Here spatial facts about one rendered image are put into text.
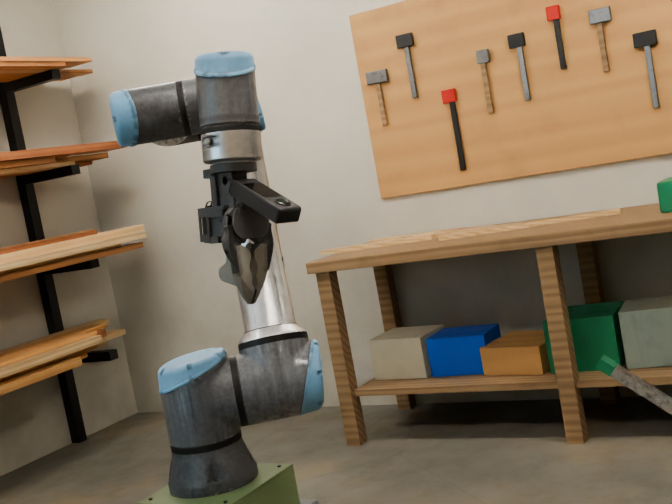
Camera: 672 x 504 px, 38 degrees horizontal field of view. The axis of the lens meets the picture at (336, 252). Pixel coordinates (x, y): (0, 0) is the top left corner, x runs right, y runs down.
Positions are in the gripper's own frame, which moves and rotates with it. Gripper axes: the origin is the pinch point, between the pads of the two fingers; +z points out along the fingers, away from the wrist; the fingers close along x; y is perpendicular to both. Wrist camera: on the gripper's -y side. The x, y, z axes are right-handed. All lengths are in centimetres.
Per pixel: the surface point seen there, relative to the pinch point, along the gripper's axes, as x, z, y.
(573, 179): -291, -24, 105
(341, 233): -266, -9, 225
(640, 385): -173, 44, 24
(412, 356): -239, 48, 163
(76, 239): -175, -18, 325
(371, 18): -260, -111, 188
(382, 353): -236, 47, 178
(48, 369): -145, 44, 312
